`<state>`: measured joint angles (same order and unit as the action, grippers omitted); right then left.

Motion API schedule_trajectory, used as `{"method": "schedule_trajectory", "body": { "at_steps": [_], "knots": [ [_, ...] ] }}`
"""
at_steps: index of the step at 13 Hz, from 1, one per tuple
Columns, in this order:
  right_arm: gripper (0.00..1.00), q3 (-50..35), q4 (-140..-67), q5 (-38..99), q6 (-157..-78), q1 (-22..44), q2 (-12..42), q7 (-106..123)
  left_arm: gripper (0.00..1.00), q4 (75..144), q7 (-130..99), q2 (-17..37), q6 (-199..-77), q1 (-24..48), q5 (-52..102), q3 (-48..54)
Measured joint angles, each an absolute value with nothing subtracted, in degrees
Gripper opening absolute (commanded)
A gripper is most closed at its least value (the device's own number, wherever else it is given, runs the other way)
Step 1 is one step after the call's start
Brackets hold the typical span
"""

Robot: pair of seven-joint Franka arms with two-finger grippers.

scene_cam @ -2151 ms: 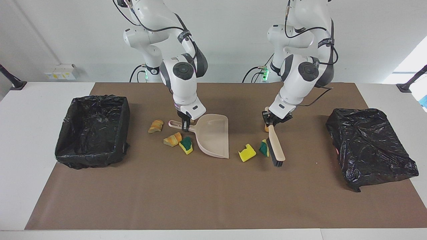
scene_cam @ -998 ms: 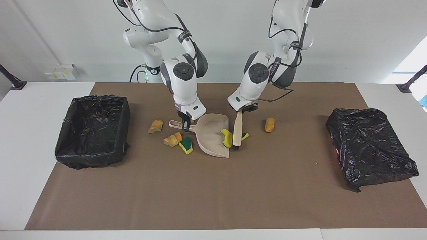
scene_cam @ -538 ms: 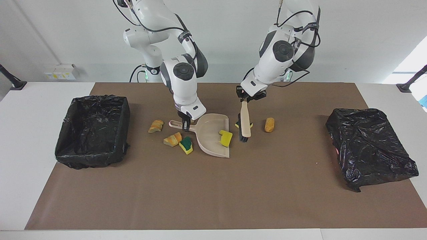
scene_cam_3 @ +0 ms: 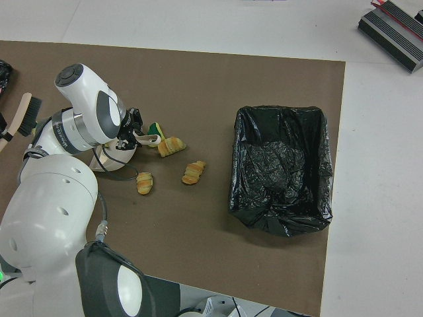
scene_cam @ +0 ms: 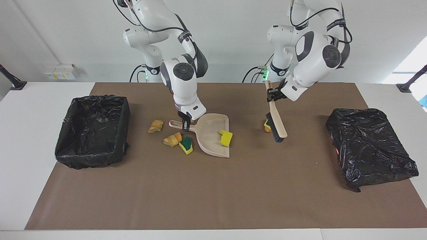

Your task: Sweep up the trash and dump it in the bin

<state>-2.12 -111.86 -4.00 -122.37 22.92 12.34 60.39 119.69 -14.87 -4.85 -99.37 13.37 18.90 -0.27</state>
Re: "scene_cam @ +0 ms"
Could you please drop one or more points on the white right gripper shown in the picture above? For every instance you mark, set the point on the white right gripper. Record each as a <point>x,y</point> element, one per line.
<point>191,109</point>

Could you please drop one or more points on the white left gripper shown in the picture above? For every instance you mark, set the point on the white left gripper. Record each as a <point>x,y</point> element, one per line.
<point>295,89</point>

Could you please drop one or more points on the green and yellow sponge piece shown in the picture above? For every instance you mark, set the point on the green and yellow sponge piece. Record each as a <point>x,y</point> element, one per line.
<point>186,144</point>
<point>267,124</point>

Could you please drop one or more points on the striped toy croissant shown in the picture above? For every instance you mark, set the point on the striped toy croissant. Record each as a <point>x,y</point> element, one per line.
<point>156,126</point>
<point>172,140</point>

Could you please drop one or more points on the beige plastic dustpan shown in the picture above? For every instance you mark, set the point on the beige plastic dustpan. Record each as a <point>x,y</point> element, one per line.
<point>208,140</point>

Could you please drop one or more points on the beige hand brush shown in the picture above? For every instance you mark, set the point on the beige hand brush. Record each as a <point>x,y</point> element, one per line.
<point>278,123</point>

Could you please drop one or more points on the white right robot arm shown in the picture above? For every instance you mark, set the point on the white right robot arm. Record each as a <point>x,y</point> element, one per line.
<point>185,89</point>

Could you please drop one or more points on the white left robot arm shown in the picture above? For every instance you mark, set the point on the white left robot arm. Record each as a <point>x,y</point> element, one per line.
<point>310,66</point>

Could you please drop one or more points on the open bin with black bag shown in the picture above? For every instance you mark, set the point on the open bin with black bag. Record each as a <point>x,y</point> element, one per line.
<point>90,133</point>

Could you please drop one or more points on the black bag covered bin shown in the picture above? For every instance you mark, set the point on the black bag covered bin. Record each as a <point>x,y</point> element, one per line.
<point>367,146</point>

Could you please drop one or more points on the brown paper table mat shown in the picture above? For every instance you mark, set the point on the brown paper table mat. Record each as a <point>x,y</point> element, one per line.
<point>213,193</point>

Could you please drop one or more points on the white and blue box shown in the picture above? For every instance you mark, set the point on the white and blue box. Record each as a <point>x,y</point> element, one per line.
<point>422,100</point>

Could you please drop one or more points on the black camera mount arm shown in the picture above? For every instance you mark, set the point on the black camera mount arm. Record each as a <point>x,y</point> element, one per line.
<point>16,85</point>
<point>405,88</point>

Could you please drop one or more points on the white wall outlet box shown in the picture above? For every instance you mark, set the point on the white wall outlet box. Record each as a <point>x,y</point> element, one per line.
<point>60,71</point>

